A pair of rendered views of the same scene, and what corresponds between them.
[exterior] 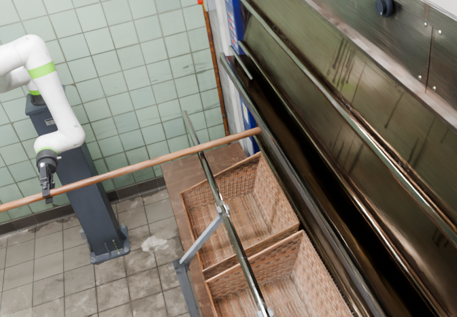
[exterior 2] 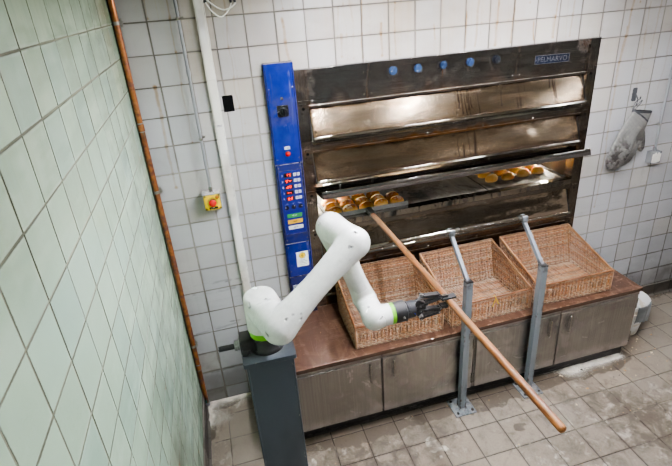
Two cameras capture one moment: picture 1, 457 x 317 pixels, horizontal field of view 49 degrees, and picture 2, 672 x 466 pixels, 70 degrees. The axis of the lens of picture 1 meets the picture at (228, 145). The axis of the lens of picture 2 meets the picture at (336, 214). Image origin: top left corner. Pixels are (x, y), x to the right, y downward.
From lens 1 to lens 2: 3.31 m
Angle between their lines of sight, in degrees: 78
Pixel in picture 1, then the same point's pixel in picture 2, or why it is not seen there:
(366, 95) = (485, 103)
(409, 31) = (506, 62)
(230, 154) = not seen: hidden behind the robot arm
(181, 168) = not seen: hidden behind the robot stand
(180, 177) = (305, 357)
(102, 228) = not seen: outside the picture
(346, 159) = (470, 149)
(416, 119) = (512, 92)
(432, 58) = (517, 65)
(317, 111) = (436, 149)
